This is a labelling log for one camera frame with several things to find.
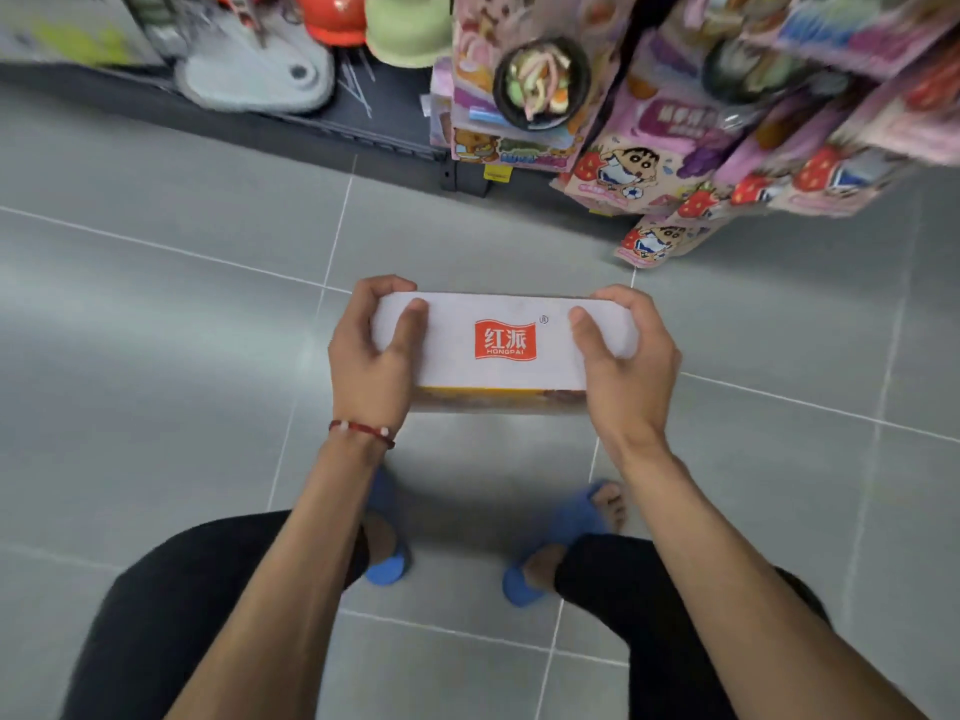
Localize person's left hand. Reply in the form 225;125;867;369
327;274;430;445

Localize person's right hand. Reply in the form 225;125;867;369
567;284;684;473

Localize white yellow snack box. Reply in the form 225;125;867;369
371;291;640;415

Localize person's left forearm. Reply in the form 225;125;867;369
164;434;395;720

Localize person's right forearm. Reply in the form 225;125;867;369
599;434;931;720

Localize blue rubber slipper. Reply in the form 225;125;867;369
363;468;412;588
500;479;628;610

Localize strip of colourful hanging packets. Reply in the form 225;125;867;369
427;0;960;271

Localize black trousers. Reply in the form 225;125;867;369
59;510;834;720

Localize white round mop pad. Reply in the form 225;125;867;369
173;0;337;115

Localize green round mop head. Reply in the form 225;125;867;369
363;0;455;70

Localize orange mop part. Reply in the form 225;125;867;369
198;0;369;47

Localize green white mop set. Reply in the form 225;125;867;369
0;0;189;68

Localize red string bracelet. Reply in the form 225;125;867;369
327;419;397;451

